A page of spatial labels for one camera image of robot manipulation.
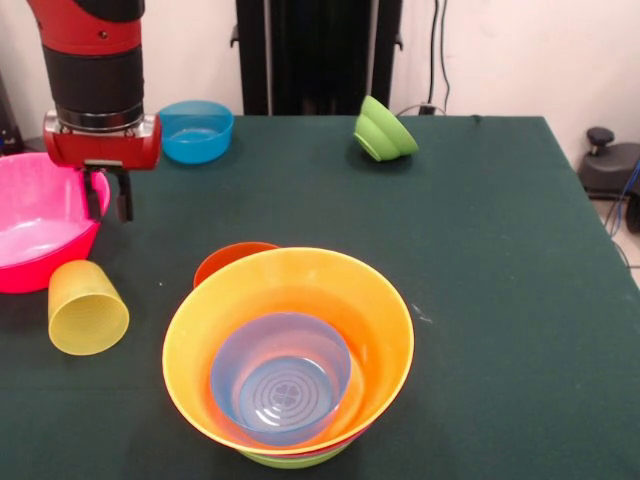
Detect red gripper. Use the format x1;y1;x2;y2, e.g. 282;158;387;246
42;110;164;224

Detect pink plastic bowl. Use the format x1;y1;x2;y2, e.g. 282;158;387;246
0;152;112;269
0;152;112;295

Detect yellow plastic cup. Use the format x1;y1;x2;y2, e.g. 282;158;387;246
47;259;131;357

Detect orange plastic bowl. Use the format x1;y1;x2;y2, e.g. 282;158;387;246
161;246;416;456

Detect blue plastic bowl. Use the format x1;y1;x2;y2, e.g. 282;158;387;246
210;312;353;448
158;99;236;165

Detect small green plastic bowl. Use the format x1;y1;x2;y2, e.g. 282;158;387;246
353;94;420;163

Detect black stand base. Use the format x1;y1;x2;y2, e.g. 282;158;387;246
578;126;640;201
0;74;49;156

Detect red plastic bowl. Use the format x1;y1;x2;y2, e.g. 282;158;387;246
193;241;279;289

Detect large green plastic bowl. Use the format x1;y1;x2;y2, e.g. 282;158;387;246
238;442;351;470

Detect dark green table cloth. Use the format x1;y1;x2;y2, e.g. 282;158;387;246
0;113;640;480

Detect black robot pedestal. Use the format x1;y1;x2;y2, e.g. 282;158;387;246
230;0;404;117

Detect black wall cable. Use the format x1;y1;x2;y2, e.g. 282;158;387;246
427;0;454;114

